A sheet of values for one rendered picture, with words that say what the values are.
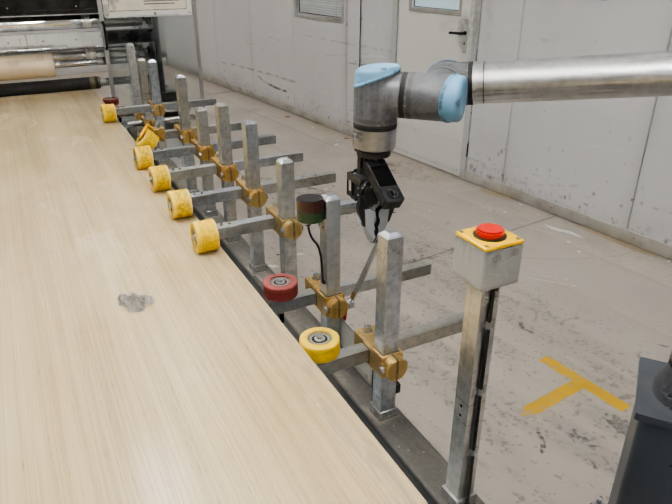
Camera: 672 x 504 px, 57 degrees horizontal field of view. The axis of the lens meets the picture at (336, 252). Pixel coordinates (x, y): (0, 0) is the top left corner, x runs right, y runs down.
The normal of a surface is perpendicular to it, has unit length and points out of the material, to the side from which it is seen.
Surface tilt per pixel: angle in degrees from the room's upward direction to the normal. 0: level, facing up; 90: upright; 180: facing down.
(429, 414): 0
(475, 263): 90
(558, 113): 90
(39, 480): 0
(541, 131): 90
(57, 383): 0
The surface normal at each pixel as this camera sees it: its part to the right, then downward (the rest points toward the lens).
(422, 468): 0.00, -0.90
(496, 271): 0.46, 0.39
